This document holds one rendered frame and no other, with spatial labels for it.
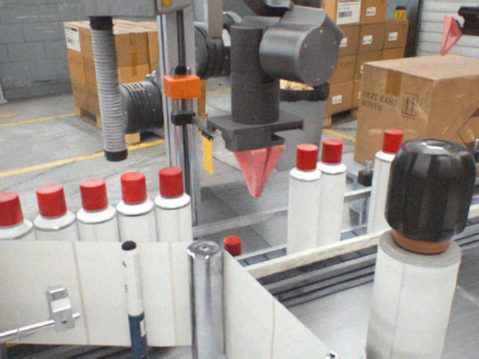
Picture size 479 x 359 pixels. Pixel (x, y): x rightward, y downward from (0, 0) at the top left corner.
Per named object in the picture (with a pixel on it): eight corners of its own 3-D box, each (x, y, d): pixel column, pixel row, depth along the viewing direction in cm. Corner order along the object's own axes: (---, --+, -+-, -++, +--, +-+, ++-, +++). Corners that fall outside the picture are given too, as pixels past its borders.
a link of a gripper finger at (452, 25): (458, 48, 101) (481, 8, 101) (427, 44, 106) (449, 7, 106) (468, 67, 105) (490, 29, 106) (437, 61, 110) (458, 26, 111)
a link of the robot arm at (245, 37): (259, 14, 57) (219, 15, 54) (300, 16, 52) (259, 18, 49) (258, 73, 60) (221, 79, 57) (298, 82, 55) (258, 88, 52)
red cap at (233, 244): (221, 256, 95) (220, 241, 94) (228, 248, 98) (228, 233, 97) (236, 260, 94) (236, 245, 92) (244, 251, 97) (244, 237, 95)
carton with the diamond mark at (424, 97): (415, 192, 118) (434, 79, 107) (352, 160, 137) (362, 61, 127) (503, 171, 130) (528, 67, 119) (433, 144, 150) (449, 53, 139)
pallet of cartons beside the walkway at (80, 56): (210, 128, 454) (208, 27, 418) (128, 146, 407) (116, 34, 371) (148, 103, 541) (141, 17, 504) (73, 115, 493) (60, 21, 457)
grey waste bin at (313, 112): (292, 181, 340) (296, 93, 316) (254, 163, 372) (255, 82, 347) (335, 167, 364) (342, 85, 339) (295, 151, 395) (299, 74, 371)
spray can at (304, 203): (296, 269, 82) (302, 154, 74) (280, 255, 86) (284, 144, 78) (322, 261, 84) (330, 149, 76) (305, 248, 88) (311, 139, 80)
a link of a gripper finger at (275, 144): (285, 202, 60) (287, 127, 56) (233, 214, 57) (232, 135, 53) (257, 183, 65) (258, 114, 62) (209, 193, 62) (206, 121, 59)
